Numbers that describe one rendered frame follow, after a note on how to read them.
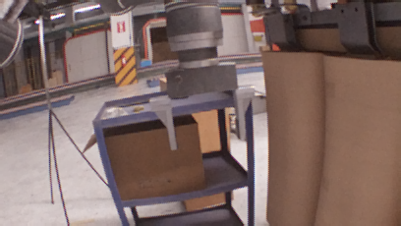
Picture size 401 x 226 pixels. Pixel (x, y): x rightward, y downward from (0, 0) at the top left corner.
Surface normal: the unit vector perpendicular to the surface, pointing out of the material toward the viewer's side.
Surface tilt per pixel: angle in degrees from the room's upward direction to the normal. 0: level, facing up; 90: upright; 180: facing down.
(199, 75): 90
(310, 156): 90
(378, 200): 90
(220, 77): 90
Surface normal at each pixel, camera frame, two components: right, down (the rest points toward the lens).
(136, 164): 0.19, 0.21
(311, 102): -0.33, 0.26
